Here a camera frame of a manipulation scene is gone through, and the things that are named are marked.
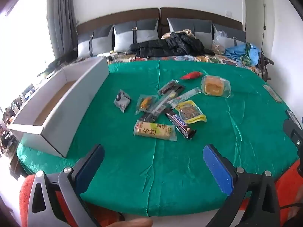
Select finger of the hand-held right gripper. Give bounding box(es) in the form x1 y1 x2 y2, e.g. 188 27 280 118
283 118 303 152

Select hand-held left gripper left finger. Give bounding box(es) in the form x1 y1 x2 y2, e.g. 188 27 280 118
27 144 105 227

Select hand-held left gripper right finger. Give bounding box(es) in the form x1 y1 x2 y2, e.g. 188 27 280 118
203 144 281 227

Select brown chocolate bar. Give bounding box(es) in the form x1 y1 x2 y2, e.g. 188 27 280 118
165 110 197 139

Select yellow packet of dark meat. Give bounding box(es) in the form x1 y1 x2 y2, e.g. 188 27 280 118
174 100 207 124

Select white cardboard box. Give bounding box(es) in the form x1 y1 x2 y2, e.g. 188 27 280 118
7 57 110 158

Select beige and green cake packet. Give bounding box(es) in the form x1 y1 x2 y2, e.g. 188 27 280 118
134 120 178 142

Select small grey snack packet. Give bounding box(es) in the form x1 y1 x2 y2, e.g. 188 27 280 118
114 89 132 113

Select small black snack packet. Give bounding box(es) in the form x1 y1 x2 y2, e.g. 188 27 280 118
139 112 158 123

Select sausage stick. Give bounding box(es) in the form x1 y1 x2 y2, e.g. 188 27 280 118
169 87 201 106

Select clear packet of yellow bread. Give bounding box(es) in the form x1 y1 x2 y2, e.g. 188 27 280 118
201 75 233 98

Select long clear stick packet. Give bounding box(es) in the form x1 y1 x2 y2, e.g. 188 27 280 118
150 90 178 117

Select clear packet with orange snack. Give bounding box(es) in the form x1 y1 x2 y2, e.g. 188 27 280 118
135 94 159 115

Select dark brown snack packet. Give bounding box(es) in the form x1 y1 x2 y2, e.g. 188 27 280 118
157 80 185 96

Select red snack packet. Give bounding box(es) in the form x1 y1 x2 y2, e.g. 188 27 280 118
180 71 204 80

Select grey flat device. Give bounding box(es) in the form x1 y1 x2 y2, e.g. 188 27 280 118
286 110 301 123
263 85 283 103

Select green satin cloth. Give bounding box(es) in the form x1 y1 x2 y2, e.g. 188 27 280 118
15 59 300 218

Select brown wooden chair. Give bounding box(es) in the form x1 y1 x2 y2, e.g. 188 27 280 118
258 54 275 81

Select blue cloth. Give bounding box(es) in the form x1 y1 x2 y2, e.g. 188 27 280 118
225 43 261 67

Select grey and white pillow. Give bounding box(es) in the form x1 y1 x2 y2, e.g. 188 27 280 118
212 24 247 50
78 25 114 58
167 18 213 49
113 18 159 52

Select printed blanket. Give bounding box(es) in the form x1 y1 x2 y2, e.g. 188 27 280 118
108 51 268 76

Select clear plastic bag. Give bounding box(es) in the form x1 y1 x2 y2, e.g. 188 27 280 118
212 31 229 55

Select window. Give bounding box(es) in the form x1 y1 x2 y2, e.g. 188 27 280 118
0 12 55 159

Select black puffer jacket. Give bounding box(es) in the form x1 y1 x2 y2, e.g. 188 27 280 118
128 32 215 58

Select beige cloth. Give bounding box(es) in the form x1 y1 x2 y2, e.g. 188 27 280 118
176 29 196 37

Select grey pillows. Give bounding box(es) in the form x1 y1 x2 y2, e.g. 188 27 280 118
76 8 243 38

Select grey curtain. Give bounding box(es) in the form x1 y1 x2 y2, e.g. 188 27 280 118
46 0 77 62

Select black cable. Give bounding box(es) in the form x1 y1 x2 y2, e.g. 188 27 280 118
279 202 303 210

